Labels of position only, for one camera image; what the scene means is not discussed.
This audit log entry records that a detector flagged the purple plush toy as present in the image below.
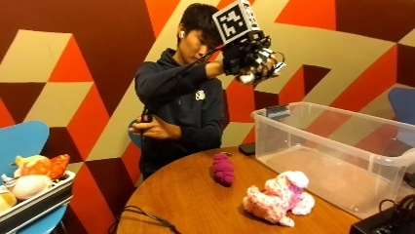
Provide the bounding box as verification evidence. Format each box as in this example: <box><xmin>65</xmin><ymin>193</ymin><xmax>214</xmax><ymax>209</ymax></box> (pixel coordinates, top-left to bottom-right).
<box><xmin>210</xmin><ymin>151</ymin><xmax>235</xmax><ymax>188</ymax></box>

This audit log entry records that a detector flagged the black electronic box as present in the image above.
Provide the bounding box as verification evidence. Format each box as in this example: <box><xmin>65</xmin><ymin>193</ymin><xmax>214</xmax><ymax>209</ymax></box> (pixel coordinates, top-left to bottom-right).
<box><xmin>347</xmin><ymin>194</ymin><xmax>415</xmax><ymax>234</ymax></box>

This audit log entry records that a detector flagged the orange plush toy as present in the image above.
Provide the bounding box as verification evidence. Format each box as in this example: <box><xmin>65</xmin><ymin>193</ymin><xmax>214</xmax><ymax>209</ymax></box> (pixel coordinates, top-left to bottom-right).
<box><xmin>13</xmin><ymin>153</ymin><xmax>72</xmax><ymax>180</ymax></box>

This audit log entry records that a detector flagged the black cable on table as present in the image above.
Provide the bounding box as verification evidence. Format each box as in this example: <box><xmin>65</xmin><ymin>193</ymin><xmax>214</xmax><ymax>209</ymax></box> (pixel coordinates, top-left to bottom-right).
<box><xmin>106</xmin><ymin>205</ymin><xmax>182</xmax><ymax>234</ymax></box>

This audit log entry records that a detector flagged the white round plush toy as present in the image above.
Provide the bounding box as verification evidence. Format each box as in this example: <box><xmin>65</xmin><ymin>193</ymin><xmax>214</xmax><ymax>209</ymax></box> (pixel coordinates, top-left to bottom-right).
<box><xmin>1</xmin><ymin>174</ymin><xmax>55</xmax><ymax>201</ymax></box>

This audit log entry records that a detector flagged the clear plastic storage bin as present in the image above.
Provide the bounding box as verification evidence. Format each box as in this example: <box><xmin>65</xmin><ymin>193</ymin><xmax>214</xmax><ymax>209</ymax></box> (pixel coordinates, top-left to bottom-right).
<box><xmin>250</xmin><ymin>101</ymin><xmax>415</xmax><ymax>220</ymax></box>

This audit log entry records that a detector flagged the blue chair with tray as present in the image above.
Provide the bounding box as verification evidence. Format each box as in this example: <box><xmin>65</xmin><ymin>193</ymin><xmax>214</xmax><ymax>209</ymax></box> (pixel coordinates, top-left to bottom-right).
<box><xmin>0</xmin><ymin>120</ymin><xmax>71</xmax><ymax>234</ymax></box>

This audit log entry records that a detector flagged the white cube with black markers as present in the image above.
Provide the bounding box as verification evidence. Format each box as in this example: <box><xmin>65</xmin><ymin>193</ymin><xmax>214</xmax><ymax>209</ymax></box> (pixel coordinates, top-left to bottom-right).
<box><xmin>212</xmin><ymin>0</ymin><xmax>262</xmax><ymax>45</ymax></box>

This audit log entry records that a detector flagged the yellow plush toy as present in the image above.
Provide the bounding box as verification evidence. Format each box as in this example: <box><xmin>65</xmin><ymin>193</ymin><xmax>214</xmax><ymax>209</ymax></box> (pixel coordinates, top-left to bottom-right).
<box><xmin>0</xmin><ymin>186</ymin><xmax>20</xmax><ymax>215</ymax></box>

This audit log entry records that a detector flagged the black glove cable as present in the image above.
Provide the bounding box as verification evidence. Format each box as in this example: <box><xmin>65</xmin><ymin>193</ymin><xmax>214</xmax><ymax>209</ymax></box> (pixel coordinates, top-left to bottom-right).
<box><xmin>137</xmin><ymin>43</ymin><xmax>229</xmax><ymax>180</ymax></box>

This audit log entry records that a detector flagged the white and grey tray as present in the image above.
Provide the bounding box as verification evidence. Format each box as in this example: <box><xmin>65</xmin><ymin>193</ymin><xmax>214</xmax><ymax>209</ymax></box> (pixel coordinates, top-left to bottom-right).
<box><xmin>0</xmin><ymin>170</ymin><xmax>79</xmax><ymax>234</ymax></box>

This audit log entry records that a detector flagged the person in dark hoodie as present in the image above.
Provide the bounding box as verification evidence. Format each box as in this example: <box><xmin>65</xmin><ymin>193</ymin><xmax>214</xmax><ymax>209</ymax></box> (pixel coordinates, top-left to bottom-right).
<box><xmin>128</xmin><ymin>2</ymin><xmax>228</xmax><ymax>181</ymax></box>

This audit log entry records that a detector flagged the pink and white plush toy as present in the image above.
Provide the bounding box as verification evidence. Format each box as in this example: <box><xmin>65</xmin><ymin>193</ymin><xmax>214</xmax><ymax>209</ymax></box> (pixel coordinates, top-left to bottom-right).
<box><xmin>241</xmin><ymin>170</ymin><xmax>318</xmax><ymax>228</ymax></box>

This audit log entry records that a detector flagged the small brown white plush toy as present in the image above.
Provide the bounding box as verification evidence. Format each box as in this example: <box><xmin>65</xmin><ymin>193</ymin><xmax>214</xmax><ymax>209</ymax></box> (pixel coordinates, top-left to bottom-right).
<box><xmin>237</xmin><ymin>66</ymin><xmax>261</xmax><ymax>86</ymax></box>

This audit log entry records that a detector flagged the black phone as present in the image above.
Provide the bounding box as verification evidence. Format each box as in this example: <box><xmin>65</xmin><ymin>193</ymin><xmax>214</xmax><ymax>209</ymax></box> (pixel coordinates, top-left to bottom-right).
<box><xmin>237</xmin><ymin>141</ymin><xmax>258</xmax><ymax>157</ymax></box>

